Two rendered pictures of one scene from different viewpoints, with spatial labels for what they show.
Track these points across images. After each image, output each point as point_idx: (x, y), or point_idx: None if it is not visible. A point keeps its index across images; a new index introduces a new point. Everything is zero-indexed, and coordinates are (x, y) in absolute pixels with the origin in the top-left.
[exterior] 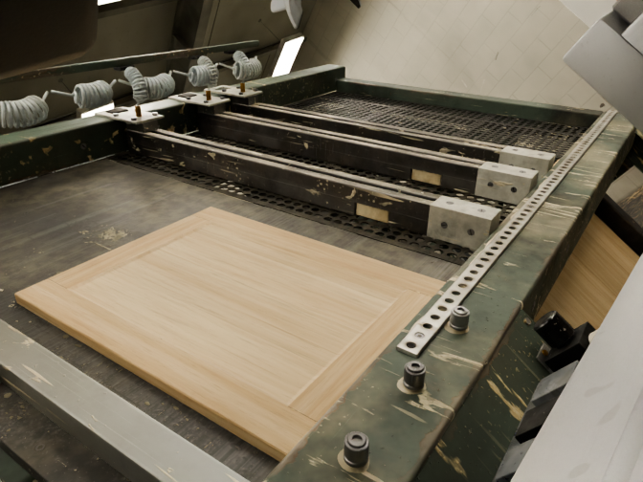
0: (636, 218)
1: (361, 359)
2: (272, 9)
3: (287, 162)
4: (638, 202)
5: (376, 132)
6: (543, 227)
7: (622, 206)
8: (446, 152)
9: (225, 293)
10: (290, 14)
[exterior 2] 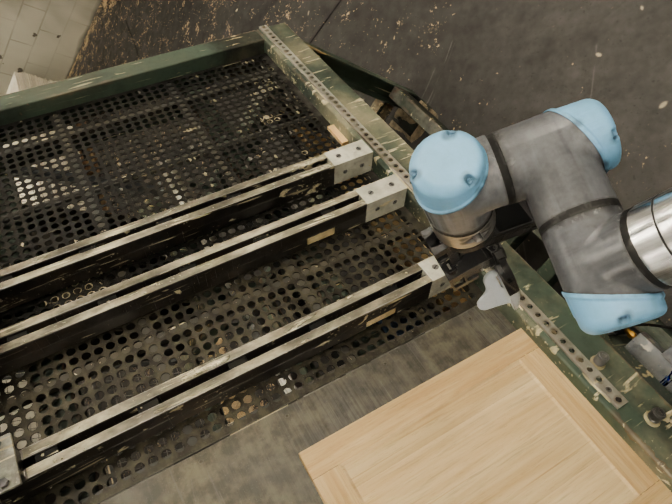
0: (147, 34)
1: (598, 430)
2: (484, 308)
3: (268, 341)
4: (125, 11)
5: (206, 216)
6: None
7: (105, 18)
8: (286, 192)
9: (489, 493)
10: (517, 305)
